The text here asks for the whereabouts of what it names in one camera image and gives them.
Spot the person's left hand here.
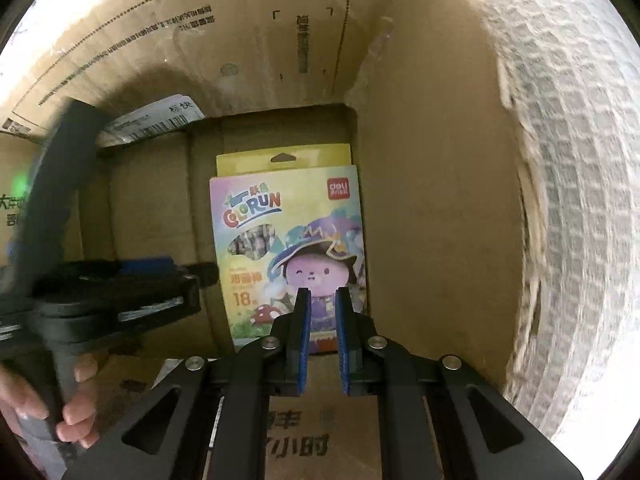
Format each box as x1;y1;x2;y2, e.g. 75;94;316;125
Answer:
0;354;101;450

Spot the white shipping label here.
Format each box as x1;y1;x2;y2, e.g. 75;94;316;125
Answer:
97;94;206;148

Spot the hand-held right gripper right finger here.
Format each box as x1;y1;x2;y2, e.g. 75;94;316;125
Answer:
334;287;583;480

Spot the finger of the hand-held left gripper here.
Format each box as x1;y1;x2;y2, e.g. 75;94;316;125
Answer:
32;280;202;333
65;257;221;293

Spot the colourful crayon box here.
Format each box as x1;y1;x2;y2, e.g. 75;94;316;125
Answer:
209;143;368;356

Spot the brown cardboard box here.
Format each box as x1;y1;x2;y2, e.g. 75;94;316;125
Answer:
0;0;531;480

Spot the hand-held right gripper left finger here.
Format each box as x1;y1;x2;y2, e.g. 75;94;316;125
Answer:
62;287;313;480

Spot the printed waffle blanket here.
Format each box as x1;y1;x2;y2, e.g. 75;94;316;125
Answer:
445;0;640;456

